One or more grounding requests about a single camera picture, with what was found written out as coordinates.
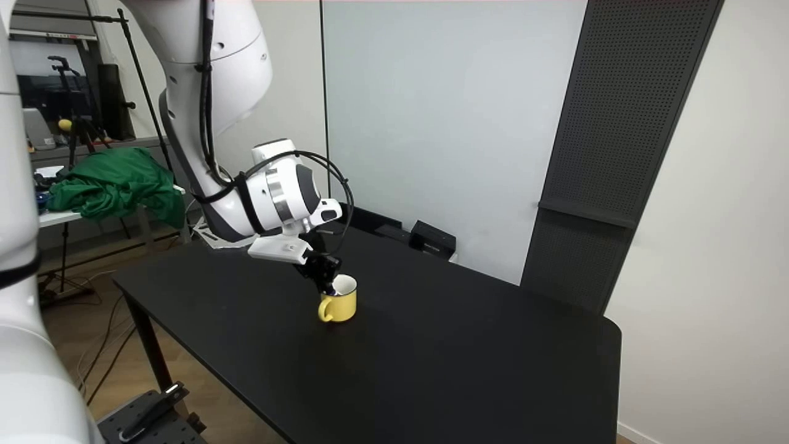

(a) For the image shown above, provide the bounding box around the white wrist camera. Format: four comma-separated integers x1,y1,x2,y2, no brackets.
246,235,313,263

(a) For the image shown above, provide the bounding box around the black tripod stand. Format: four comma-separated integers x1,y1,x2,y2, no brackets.
40,56,92,305

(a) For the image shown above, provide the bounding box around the black tray behind table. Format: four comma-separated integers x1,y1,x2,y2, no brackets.
351,207,410,244

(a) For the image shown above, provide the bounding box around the dark grey perforated pillar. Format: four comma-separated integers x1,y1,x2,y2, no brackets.
522,0,726,313

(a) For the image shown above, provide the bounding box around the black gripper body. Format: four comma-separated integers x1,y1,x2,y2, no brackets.
298,233,341,293

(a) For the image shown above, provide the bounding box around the black table leg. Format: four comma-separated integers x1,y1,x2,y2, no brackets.
123,291,173,391

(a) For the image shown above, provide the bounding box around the yellow enamel mug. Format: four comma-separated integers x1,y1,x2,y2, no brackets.
319,273,357,323

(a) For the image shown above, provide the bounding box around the green cloth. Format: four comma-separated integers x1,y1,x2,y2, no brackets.
48,148,184,226

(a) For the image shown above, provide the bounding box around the small black box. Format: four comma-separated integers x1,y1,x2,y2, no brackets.
410,219,457,260

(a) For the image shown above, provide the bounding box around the white robot foreground column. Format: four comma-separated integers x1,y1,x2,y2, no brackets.
0,0,104,444

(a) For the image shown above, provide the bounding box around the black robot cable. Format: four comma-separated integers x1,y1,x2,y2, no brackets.
195,0,357,249

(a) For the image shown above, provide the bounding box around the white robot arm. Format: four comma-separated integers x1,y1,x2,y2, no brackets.
123,0,343,293

